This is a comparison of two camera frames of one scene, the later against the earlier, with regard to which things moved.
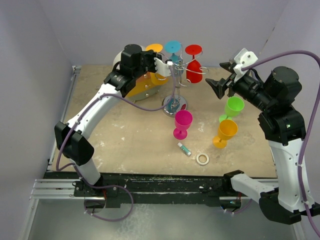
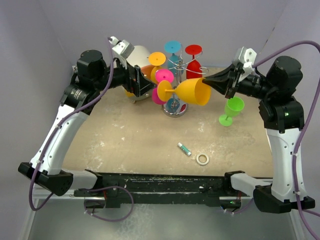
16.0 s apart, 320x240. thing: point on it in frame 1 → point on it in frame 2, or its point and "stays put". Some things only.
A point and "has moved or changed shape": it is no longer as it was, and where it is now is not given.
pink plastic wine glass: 183,119 → 164,74
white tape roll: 202,163 stays put
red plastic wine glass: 194,70 stays put
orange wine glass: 227,129 → 194,90
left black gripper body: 148,61 → 121,77
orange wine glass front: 155,79 has moved or changed shape
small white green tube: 184,149 stays put
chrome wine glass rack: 172,103 stays put
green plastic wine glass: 233,107 stays put
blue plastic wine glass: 173,47 stays put
